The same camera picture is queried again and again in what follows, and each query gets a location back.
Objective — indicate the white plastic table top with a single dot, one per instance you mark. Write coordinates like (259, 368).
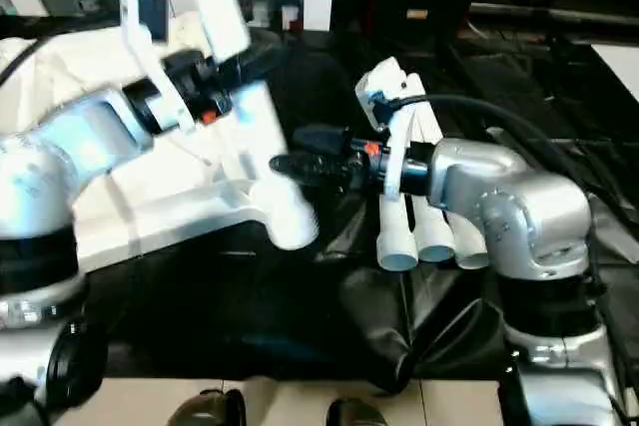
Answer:
(180, 197)

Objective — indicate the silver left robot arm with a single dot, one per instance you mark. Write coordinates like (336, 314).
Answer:
(60, 157)

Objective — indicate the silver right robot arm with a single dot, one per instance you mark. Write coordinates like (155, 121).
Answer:
(519, 216)

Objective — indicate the black plastic mat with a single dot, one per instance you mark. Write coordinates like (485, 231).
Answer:
(300, 316)

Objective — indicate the person's black shoes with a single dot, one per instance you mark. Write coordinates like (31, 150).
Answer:
(357, 413)
(210, 409)

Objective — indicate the white flat board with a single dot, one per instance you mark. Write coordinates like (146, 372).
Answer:
(624, 67)

